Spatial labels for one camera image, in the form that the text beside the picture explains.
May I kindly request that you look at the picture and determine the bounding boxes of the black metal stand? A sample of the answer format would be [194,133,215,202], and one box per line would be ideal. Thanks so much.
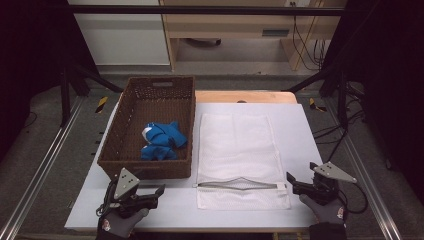
[285,63,352,132]
[59,61,125,128]

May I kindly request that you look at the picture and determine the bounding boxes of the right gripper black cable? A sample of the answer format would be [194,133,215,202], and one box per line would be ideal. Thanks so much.
[339,181,370,215]

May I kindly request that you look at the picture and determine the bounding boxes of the black hanging desk cables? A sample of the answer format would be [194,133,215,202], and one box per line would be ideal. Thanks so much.
[290,1,327,72]

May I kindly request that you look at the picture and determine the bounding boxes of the dark curtain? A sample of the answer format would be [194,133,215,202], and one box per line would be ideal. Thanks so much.
[0,0,100,163]
[322,0,424,204]

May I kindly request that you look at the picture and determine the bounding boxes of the person's left hand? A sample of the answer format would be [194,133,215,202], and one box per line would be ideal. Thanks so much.
[96,207,150,240]

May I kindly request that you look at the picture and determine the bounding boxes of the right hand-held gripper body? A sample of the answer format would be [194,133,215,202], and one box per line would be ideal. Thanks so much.
[309,161,358,206]

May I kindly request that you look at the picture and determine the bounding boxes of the aluminium floor rail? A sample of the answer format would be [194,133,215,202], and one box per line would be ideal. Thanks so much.
[323,98,404,240]
[0,95,85,240]

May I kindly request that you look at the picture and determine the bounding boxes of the white cabinet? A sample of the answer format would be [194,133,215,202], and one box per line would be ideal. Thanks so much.
[67,0,171,66]

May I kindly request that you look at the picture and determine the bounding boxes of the black horizontal frame bar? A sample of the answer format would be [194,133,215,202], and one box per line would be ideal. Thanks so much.
[70,4,346,17]

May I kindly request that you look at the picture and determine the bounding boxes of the yellow black tape marker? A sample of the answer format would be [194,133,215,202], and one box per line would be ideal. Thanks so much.
[308,97,328,113]
[95,95,110,115]

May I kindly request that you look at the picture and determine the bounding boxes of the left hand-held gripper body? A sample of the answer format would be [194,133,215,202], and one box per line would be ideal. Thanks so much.
[109,167,146,219]

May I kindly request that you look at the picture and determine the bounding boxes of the blue garment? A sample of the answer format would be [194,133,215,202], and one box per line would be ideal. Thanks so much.
[140,120,188,162]

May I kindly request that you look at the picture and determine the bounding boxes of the black floor cables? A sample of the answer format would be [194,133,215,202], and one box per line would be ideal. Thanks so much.
[312,81,366,164]

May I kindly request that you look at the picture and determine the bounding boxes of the white mesh laundry bag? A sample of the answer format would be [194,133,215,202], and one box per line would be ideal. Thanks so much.
[192,112,292,211]

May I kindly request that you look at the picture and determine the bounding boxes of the person's right hand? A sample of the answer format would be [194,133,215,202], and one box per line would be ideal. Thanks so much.
[298,194,348,226]

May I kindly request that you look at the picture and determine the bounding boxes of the brown wicker basket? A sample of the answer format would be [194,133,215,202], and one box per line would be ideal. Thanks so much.
[97,75,197,181]

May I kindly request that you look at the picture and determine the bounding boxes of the light wooden desk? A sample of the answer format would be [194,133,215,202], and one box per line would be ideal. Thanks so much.
[159,0,348,72]

